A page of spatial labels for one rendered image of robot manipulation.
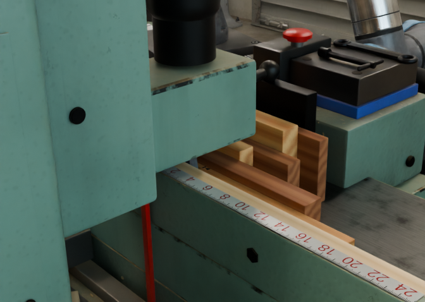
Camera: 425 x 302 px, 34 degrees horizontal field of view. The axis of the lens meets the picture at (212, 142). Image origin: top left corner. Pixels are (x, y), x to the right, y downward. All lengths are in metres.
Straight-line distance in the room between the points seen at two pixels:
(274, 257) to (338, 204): 0.16
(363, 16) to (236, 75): 0.55
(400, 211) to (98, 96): 0.31
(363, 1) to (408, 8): 2.96
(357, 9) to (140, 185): 0.68
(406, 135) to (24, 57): 0.45
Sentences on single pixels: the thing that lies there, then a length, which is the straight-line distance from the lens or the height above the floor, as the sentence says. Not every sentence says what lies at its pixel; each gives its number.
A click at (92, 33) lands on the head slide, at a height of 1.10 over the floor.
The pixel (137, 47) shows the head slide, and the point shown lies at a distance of 0.45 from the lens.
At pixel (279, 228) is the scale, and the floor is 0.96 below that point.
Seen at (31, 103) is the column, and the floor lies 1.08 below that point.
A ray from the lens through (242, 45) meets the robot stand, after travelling 1.40.
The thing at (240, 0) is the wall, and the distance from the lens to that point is 4.97.
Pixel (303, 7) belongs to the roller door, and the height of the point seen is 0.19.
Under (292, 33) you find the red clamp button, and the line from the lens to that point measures 0.70.
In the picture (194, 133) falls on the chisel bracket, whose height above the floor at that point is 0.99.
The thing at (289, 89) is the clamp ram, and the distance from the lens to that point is 0.63.
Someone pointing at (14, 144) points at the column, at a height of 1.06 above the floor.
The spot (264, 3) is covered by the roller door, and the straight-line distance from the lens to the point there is 4.75.
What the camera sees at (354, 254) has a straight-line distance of 0.47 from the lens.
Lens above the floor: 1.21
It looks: 24 degrees down
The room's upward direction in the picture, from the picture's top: 1 degrees counter-clockwise
